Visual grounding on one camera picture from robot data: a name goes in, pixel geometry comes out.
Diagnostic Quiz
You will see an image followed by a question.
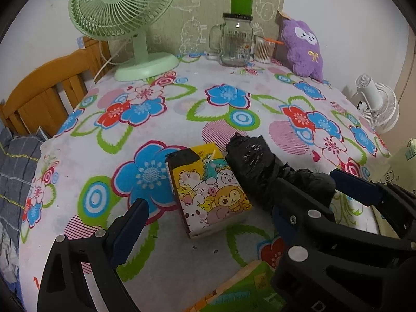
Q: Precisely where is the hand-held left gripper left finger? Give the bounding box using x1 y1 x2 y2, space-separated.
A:
37 198 149 312

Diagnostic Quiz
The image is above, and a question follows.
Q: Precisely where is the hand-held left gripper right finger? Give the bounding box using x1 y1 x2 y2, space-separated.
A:
272 206 286 235

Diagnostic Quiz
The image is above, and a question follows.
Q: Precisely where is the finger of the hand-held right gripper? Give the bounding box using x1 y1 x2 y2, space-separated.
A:
276 177 416 251
330 168 416 239

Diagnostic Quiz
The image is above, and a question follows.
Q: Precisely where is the black plastic bag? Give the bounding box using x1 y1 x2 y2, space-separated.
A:
225 133 337 212

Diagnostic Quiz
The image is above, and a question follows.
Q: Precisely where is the cartoon animal tissue pack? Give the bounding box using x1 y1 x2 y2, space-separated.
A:
165 143 253 241

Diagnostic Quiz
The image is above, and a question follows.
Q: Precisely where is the green yellow pack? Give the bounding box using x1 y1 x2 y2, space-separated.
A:
185 260 283 312

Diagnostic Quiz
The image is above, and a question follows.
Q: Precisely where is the white standing fan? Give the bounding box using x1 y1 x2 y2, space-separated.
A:
353 74 400 134

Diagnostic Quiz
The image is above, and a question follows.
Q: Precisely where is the beige door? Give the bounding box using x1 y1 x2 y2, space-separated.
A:
392 29 416 144

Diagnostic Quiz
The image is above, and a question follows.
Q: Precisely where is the grey plaid blanket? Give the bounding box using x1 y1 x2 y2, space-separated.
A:
0 127 46 300

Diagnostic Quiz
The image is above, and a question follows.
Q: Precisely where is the purple plush bunny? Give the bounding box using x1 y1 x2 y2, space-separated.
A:
276 10 326 82

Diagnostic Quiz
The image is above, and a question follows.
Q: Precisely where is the small jar orange lid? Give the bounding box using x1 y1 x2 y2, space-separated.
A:
253 36 284 64

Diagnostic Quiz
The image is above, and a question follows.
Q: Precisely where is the glass mug jar green lid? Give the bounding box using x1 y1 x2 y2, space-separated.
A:
208 0 254 67

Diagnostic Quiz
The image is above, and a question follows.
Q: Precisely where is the wooden chair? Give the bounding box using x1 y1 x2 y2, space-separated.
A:
0 37 113 138

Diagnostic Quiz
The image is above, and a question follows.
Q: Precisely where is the green patterned cardboard board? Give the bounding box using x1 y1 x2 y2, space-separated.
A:
145 0 287 60

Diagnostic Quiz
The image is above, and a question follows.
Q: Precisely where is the green desk fan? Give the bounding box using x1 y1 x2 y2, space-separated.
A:
68 0 180 82

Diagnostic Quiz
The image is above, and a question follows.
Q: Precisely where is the white fan cable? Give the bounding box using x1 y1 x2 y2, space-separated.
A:
94 36 114 84

